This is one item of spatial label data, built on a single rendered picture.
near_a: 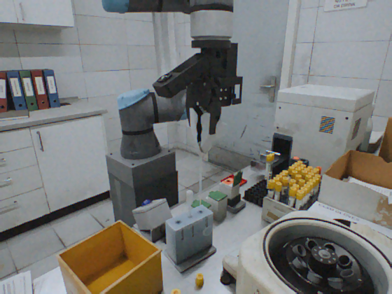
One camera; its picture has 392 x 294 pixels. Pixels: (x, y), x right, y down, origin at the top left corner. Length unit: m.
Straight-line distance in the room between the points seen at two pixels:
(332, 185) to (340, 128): 0.31
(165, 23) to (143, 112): 0.30
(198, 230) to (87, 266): 0.23
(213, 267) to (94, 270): 0.25
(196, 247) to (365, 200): 0.40
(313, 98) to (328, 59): 1.38
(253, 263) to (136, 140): 0.60
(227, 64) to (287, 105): 0.57
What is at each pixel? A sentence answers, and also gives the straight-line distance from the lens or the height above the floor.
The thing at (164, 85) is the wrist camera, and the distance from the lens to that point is 0.41.
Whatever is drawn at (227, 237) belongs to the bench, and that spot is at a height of 0.87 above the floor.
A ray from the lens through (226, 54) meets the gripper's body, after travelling 0.48.
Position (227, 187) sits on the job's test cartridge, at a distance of 0.73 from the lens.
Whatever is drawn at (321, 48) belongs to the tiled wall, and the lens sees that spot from 2.36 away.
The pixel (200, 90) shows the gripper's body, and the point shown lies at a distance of 0.46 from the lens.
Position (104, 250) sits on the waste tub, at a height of 0.93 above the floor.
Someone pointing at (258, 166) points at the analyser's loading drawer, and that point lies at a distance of 0.93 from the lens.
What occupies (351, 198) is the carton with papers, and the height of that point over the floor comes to 0.98.
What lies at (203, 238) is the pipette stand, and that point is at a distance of 0.59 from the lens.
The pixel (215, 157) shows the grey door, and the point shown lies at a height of 0.10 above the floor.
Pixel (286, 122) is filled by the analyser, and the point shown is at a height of 1.06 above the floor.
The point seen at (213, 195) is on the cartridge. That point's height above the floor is 0.94.
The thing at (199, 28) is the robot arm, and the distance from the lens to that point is 0.45.
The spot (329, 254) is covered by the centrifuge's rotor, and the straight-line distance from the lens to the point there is 0.49.
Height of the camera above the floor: 1.31
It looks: 20 degrees down
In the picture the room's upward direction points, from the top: straight up
